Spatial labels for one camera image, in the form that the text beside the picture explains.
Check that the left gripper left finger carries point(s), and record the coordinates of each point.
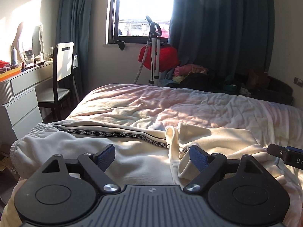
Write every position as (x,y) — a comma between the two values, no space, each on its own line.
(94,167)

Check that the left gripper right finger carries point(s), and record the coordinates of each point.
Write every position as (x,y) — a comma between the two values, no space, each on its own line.
(209,167)

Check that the pile of clothes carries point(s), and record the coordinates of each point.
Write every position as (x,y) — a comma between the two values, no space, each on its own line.
(195,77)

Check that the pastel bed sheet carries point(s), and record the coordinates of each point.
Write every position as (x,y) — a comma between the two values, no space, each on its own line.
(228,124)

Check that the black armchair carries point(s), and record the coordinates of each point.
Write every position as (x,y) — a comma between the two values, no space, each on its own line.
(264,87)

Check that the white dresser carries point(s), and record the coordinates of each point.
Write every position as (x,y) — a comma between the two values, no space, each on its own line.
(19,105)

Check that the red bag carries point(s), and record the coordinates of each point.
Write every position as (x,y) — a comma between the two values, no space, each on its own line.
(168,58)

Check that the white-backed dark chair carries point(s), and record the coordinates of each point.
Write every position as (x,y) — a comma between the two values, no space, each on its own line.
(62,76)

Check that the garment steamer stand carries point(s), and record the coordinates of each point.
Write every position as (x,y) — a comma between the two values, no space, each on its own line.
(153,47)

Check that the teal right curtain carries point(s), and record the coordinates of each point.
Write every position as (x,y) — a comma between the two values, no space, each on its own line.
(228,37)

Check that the teal curtain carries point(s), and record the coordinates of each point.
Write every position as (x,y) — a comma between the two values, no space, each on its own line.
(228,37)
(73,25)

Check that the vanity mirror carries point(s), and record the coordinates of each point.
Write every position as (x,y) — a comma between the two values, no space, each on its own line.
(28,41)

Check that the teal left curtain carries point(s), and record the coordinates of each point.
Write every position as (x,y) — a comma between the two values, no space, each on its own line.
(73,25)

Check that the wall socket plate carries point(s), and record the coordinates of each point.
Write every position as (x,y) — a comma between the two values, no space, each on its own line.
(298,82)

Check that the window frame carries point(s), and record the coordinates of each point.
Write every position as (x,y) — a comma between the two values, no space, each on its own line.
(128,23)

